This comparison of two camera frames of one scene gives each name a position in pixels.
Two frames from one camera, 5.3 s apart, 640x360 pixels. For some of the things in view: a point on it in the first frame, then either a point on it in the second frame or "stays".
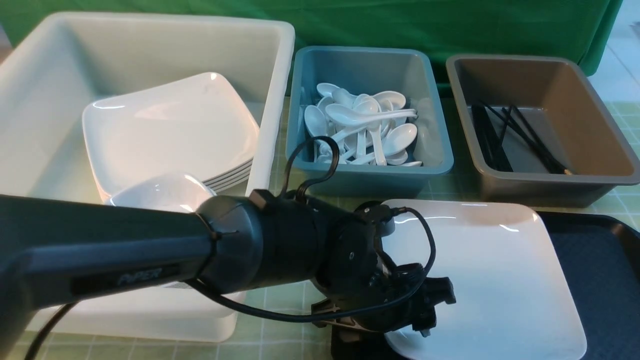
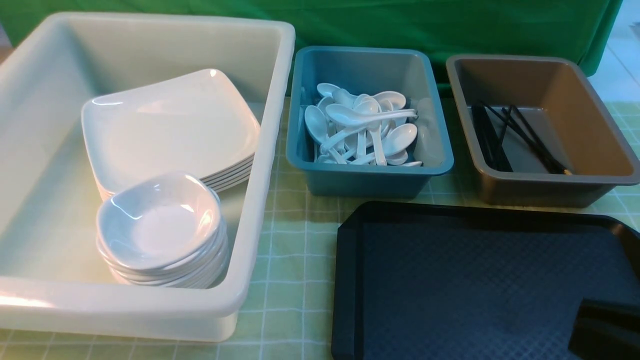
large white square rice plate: [514, 299] → [196, 123]
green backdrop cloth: [549, 28] stays
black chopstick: [540, 151] stays
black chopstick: [536, 140] stays
